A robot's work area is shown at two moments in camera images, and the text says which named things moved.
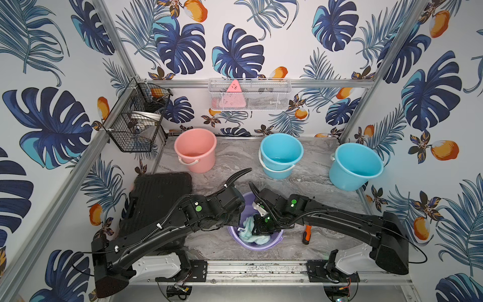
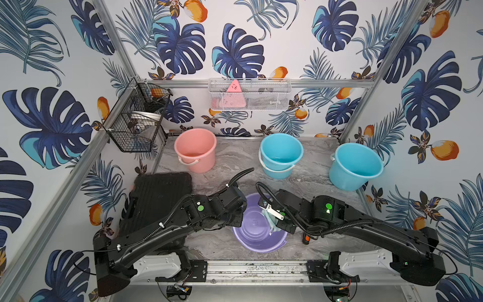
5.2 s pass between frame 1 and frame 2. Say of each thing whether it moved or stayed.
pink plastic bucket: stayed
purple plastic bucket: stayed
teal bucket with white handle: stayed
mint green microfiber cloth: moved
